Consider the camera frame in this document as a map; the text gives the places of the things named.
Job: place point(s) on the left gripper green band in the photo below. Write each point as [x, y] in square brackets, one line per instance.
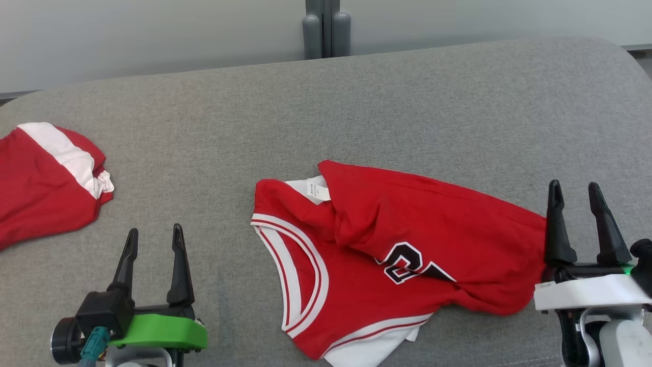
[163, 331]

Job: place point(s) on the red shorts white stripe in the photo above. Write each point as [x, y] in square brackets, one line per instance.
[41, 193]

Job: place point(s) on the red basketball jersey white trim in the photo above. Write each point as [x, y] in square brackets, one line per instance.
[458, 229]

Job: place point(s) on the grey partition post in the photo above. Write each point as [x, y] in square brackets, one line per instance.
[311, 35]

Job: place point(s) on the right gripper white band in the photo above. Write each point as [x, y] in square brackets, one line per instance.
[591, 293]

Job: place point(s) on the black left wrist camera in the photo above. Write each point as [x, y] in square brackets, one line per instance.
[102, 311]

